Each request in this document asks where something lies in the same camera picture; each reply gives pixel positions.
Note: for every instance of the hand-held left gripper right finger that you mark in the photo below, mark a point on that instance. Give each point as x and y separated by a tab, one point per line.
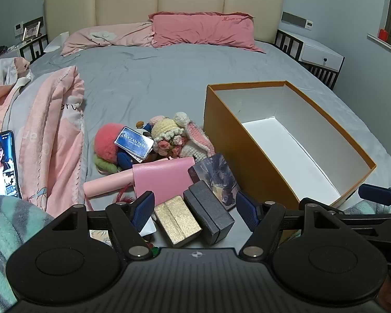
247	211

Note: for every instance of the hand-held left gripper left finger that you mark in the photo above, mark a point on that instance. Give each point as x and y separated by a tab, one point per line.
144	209

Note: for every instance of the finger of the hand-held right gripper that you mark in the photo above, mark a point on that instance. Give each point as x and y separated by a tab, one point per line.
374	194
378	217

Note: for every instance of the gold box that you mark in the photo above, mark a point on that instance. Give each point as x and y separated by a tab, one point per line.
177	220

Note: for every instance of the orange cardboard box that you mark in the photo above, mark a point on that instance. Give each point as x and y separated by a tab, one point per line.
234	143

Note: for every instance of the white paper tag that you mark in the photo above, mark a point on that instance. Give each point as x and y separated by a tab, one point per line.
148	226

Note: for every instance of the pink wallet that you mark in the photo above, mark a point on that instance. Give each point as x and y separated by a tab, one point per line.
163	179

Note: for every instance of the black box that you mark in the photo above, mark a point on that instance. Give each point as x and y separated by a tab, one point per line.
208	205

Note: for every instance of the pink cylinder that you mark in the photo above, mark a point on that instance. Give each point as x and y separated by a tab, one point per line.
107	182

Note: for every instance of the dark picture box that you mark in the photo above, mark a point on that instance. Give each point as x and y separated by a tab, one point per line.
215	176

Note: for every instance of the dark blue plush toy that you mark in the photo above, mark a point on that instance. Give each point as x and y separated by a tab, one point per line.
125	161

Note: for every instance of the floral printed card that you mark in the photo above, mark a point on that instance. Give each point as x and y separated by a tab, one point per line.
99	236

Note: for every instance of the green plush toy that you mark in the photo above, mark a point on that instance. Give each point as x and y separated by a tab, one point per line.
104	164

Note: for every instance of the blue card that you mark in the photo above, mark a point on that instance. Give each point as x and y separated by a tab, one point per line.
132	141

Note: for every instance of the pink fluffy pompom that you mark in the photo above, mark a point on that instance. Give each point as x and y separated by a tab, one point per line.
106	140

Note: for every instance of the cream crochet doll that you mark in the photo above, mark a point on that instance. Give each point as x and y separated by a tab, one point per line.
164	128

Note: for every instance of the white pink crochet bunny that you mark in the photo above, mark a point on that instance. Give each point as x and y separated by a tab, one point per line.
195	140

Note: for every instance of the pink printed quilt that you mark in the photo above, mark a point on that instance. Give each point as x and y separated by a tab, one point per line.
52	130

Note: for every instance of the bed with grey sheet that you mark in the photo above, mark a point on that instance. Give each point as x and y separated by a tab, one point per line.
150	78

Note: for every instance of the teal striped fleece clothing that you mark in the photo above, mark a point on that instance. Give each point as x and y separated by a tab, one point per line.
6	234

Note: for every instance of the smartphone with lit screen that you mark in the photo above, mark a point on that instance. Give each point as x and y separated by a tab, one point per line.
1	166

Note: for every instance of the white drawer nightstand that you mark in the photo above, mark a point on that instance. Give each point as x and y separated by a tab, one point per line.
319	55

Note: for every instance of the small red container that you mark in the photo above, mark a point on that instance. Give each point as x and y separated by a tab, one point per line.
383	35

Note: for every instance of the light pink pillow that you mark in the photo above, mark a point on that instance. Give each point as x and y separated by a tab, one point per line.
107	37

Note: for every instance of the dark pink pillow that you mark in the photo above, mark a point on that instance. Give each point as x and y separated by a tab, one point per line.
202	31

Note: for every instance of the white wall thermostat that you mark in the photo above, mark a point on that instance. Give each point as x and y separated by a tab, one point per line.
309	24

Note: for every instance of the grey wall socket panel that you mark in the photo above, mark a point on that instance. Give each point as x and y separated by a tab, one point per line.
293	19

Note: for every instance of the black frame nightstand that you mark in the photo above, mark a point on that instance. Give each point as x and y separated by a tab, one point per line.
32	47

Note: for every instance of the photo frame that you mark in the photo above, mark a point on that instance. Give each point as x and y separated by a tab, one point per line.
31	32

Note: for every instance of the grey wall switch panel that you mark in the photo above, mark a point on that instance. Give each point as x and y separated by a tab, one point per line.
32	21

